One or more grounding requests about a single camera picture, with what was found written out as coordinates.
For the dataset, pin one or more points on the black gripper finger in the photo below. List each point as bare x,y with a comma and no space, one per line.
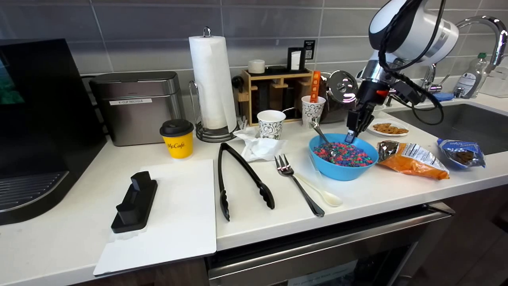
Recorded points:
365,122
351,130

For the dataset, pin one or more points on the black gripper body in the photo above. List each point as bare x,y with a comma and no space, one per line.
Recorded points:
368,93

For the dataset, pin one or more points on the blue plastic bowl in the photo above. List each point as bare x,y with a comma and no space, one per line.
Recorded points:
338,171

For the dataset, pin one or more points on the small white plate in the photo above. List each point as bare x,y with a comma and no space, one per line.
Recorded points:
376,131

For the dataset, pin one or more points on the colorful candy sprinkles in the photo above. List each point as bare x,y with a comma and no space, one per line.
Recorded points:
346,155

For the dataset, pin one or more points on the brown snack pieces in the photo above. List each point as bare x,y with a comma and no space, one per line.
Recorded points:
391,128

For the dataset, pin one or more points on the dark round coffee machine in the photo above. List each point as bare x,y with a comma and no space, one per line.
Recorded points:
338,93

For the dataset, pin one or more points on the tall patterned paper cup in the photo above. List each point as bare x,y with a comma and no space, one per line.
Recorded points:
311,112

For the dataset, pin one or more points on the orange stick item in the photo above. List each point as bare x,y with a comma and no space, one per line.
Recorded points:
314,85

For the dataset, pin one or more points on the small chrome faucet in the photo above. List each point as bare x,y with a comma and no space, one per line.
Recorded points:
429,80

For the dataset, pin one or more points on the orange snack bag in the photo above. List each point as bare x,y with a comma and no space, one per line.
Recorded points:
413,166

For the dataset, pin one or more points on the white plastic spoon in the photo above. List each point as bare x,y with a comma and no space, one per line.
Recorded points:
324,195

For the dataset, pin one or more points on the blue sponge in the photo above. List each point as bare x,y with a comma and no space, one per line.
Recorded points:
443,98

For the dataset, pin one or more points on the metal fork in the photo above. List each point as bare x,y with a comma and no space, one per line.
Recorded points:
302,192

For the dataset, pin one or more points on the short patterned paper cup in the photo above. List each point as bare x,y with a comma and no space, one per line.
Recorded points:
270,126

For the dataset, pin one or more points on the wooden pod organizer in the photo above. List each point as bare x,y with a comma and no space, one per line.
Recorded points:
275,93

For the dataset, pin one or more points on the crumpled white napkin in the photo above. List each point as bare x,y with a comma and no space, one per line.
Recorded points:
260,150

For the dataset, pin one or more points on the clear soap bottle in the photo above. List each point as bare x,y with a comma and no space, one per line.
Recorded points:
468,82

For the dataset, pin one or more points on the stainless steel sink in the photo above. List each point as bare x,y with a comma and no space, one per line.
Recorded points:
465,128

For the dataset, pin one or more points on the blue snack bag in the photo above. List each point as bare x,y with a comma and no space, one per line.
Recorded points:
461,155

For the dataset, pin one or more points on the black plastic tongs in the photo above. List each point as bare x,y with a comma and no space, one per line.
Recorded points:
246,169

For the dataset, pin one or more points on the small white cup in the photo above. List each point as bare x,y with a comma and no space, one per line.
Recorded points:
256,66

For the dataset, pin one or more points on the stainless steel dishwasher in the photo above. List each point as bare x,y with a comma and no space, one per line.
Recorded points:
318,255

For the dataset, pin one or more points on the tall chrome faucet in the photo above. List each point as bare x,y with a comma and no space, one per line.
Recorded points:
497,38

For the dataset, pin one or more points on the metal paper towel holder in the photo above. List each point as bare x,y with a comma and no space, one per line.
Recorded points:
211,136

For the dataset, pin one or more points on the white paper towel roll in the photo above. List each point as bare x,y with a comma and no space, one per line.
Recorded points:
211,80

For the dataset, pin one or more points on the yellow cup with black lid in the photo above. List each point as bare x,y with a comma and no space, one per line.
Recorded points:
178,144

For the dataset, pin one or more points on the white cutting board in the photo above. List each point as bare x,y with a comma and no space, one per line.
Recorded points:
180,212

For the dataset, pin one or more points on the stainless steel bin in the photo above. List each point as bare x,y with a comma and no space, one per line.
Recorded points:
137,112

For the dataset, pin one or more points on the black plastic block holder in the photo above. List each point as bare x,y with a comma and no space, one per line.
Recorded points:
135,208

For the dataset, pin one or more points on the large black appliance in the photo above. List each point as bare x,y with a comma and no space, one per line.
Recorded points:
41,117

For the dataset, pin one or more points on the black wall outlet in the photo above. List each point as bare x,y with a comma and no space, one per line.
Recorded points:
310,50

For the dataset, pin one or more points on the small black picture frame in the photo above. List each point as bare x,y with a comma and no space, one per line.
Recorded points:
295,60

